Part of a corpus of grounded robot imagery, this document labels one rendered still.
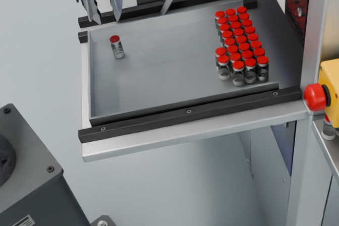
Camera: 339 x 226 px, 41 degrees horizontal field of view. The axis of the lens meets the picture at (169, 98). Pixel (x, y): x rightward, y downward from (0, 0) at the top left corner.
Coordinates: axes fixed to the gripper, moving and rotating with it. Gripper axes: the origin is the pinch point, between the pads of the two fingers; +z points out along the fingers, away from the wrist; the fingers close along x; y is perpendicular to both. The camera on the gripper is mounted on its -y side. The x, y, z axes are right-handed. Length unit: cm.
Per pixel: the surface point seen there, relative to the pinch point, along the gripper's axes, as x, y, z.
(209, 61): 17.8, 8.2, 10.1
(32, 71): -59, -106, 99
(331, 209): 39, 27, 45
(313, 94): 28.7, 33.0, -2.9
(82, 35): -7.3, -6.4, 8.3
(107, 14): -1.5, -12.0, 8.3
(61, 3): -45, -163, 99
